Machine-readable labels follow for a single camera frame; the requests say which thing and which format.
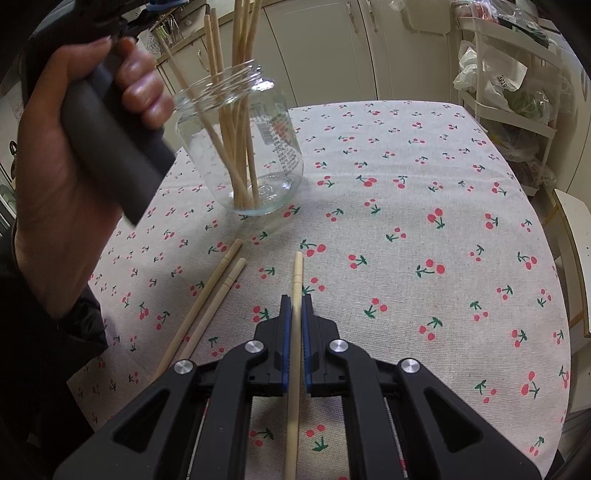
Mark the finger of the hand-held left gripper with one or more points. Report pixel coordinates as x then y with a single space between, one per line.
166 3

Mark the kitchen utensil rack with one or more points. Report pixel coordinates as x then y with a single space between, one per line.
168 32

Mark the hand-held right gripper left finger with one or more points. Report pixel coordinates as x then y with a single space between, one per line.
285 350

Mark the cream tall cabinet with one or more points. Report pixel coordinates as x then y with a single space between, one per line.
332 46

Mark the bag of green vegetables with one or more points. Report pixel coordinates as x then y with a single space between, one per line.
531 104

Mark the white shelf rack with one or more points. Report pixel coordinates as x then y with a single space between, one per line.
485 74

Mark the white plastic bag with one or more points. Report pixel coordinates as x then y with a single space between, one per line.
501 76

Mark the cream corner cabinet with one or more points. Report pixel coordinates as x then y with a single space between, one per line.
194 69

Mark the clear glass jar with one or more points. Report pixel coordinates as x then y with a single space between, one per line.
277 157

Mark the cherry print tablecloth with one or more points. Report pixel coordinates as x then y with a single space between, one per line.
415 277

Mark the person's left hand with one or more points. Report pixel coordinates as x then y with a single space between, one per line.
51 184

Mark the clear plastic bag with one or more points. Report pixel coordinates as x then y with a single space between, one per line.
526 157

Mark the white stool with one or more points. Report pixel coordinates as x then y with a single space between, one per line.
579 249

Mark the person's left forearm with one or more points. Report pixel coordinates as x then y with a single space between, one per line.
46 369

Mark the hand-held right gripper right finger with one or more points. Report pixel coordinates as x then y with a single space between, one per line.
308 350

